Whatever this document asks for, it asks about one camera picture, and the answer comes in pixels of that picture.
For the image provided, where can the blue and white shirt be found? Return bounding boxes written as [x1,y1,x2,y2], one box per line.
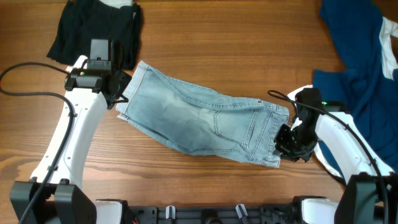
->
[313,0,397,171]

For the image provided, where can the light blue denim shorts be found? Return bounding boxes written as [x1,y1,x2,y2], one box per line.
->
[116,61,289,167]

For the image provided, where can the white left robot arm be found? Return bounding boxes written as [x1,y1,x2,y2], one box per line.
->
[10,56,131,223]

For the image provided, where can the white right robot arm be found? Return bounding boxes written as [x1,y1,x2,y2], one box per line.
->
[274,112,397,223]

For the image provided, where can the folded black garment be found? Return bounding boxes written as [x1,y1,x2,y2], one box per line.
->
[47,0,142,70]

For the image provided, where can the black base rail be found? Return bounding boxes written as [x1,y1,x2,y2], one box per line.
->
[129,203,301,224]

